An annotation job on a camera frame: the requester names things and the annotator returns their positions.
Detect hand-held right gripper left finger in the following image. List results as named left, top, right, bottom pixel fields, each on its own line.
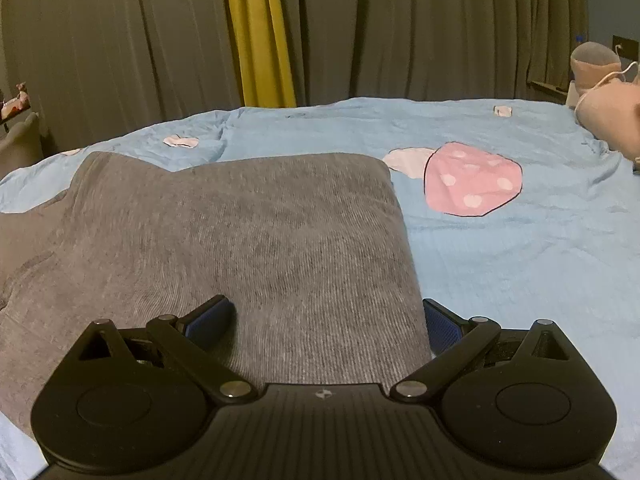
left=66, top=295, right=255, bottom=403

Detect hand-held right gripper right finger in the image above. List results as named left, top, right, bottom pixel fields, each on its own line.
left=390, top=298, right=581, bottom=403

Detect grey pants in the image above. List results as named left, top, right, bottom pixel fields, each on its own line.
left=0, top=151, right=434, bottom=441

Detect blue printed bed sheet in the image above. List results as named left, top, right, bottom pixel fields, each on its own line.
left=0, top=96, right=640, bottom=480

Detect grey cushion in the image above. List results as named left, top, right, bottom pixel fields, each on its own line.
left=0, top=112, right=42, bottom=177

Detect dark wooden shelf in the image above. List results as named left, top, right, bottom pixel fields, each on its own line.
left=529, top=79, right=572, bottom=95

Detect pink plush toy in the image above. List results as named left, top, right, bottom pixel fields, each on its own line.
left=569, top=41, right=640, bottom=161

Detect grey curtain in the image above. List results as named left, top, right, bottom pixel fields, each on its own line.
left=0, top=0, right=246, bottom=156
left=277, top=0, right=591, bottom=107

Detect yellow curtain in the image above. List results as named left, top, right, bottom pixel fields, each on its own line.
left=221, top=0, right=298, bottom=109

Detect small pink toy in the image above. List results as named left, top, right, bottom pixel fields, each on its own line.
left=0, top=82, right=32, bottom=122

